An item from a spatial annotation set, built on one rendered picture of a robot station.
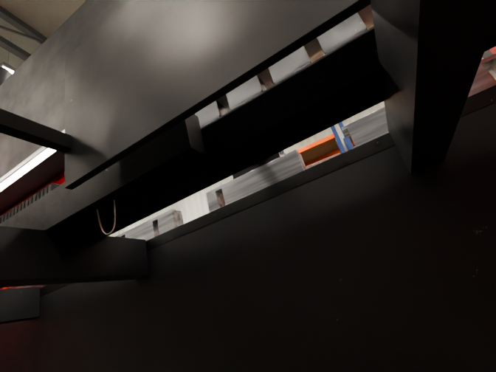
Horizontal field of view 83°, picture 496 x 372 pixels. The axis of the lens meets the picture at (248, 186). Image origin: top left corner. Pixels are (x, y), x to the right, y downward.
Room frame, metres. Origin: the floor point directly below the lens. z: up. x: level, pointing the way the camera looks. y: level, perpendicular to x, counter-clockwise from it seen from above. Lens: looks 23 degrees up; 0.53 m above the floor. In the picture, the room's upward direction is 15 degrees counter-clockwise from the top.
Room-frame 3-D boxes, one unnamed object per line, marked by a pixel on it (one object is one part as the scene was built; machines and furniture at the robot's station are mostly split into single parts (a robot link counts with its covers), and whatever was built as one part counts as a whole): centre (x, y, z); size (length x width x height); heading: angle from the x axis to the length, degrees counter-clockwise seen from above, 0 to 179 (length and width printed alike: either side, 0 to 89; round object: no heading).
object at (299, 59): (0.86, -0.28, 1.26); 0.15 x 0.09 x 0.17; 67
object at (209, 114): (1.01, 0.09, 1.26); 0.15 x 0.09 x 0.17; 67
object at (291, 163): (0.96, -0.02, 0.92); 0.39 x 0.06 x 0.10; 67
